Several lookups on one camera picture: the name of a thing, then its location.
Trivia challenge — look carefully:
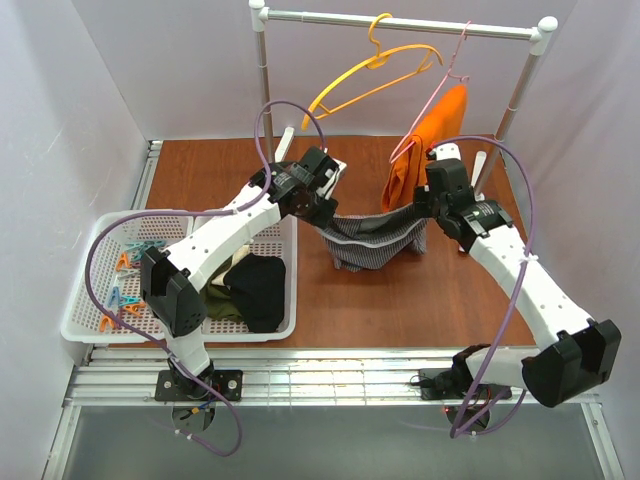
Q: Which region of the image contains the grey striped underwear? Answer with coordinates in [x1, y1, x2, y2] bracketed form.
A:
[316, 205, 428, 272]

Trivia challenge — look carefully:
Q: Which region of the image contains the yellow plastic hanger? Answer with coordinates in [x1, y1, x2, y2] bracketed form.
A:
[300, 12, 444, 131]

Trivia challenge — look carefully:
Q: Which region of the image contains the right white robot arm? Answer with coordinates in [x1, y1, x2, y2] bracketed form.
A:
[414, 158, 621, 407]

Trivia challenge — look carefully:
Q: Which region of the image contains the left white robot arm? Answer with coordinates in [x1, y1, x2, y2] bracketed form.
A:
[140, 147, 347, 398]

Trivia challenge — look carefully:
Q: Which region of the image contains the orange towel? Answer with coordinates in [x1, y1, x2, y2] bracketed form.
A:
[381, 85, 468, 212]

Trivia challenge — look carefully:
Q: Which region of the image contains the white laundry basket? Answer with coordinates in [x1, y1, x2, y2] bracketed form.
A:
[201, 217, 298, 344]

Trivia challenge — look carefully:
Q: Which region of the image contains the cream garment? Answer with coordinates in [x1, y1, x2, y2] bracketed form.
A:
[212, 245, 250, 286]

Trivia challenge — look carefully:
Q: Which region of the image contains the black garment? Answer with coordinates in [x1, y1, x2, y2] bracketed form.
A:
[223, 253, 286, 333]

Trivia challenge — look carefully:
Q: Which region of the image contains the olive green garment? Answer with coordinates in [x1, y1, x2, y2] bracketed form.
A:
[202, 285, 243, 323]

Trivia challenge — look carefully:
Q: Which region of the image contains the teal clothespin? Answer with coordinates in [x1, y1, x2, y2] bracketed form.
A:
[124, 240, 166, 262]

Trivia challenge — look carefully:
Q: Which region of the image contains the orange clothespin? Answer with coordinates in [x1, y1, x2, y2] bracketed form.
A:
[99, 315, 119, 333]
[115, 252, 131, 272]

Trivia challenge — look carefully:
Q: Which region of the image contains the white clothespin basket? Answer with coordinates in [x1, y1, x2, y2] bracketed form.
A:
[61, 211, 193, 344]

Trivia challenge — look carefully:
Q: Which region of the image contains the silver clothes rack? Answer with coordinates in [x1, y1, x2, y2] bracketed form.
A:
[244, 0, 558, 201]

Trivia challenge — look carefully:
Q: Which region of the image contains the blue clothespin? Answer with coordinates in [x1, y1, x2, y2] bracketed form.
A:
[106, 286, 140, 310]

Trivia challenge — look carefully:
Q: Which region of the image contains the orange clothespin front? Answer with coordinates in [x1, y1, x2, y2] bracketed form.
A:
[99, 315, 119, 333]

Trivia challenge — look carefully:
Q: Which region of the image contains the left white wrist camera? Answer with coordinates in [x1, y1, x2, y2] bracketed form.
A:
[316, 159, 347, 199]

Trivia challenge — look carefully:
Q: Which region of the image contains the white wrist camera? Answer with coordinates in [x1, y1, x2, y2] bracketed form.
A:
[426, 142, 461, 161]
[316, 159, 347, 199]

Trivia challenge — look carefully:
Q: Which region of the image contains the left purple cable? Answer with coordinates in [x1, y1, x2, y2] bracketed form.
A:
[84, 100, 329, 457]

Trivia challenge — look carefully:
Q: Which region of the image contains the purple cable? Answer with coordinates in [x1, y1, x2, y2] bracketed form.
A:
[429, 135, 535, 439]
[84, 100, 329, 457]

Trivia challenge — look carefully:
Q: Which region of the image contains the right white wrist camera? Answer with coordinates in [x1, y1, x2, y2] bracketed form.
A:
[426, 142, 461, 161]

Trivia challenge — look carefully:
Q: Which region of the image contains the pink wire hanger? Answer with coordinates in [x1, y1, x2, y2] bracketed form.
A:
[389, 20, 472, 165]

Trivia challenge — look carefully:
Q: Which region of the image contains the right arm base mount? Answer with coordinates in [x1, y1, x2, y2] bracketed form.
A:
[409, 368, 463, 400]

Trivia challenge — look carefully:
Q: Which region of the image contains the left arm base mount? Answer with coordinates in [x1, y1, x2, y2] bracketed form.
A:
[154, 369, 243, 402]

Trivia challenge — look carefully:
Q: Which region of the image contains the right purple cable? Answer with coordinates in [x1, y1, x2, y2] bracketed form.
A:
[429, 135, 535, 439]

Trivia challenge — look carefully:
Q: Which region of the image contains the aluminium rail frame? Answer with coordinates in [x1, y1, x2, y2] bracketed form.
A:
[41, 139, 626, 480]

